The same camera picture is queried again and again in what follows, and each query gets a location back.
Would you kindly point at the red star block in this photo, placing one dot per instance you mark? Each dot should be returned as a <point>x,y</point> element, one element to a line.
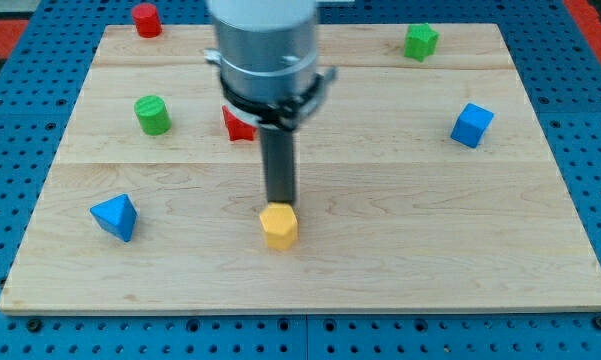
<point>237,129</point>

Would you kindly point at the blue triangular prism block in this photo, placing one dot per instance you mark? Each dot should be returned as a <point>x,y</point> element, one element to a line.
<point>116,216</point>

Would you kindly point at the light wooden board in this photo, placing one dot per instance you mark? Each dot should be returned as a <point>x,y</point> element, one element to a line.
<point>394,216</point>

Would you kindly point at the blue cube block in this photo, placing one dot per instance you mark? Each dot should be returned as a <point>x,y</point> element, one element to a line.
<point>471,124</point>

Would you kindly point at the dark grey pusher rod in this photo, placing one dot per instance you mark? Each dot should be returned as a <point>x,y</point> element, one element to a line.
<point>278,158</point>

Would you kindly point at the black clamp ring mount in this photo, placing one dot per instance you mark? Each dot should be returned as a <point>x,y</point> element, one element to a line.
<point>279,90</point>

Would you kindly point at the red cylinder block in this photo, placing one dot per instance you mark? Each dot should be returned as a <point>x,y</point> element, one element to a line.
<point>146,19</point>

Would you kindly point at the yellow hexagon block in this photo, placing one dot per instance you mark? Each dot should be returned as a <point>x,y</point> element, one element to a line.
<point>280,226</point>

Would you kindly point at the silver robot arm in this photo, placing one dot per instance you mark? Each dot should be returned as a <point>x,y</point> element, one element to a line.
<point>263,26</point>

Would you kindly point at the green cylinder block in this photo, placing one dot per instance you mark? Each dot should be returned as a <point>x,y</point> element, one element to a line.
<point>152,115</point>

